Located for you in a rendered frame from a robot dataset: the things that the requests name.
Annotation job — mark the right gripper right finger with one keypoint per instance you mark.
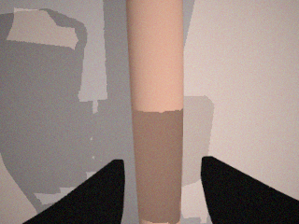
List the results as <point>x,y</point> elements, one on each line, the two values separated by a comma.
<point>232,197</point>

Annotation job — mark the long tan rail with center flange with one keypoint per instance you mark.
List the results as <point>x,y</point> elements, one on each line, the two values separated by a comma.
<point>155,52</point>

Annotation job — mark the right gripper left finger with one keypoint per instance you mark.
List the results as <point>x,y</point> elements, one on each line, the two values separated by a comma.
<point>98,200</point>

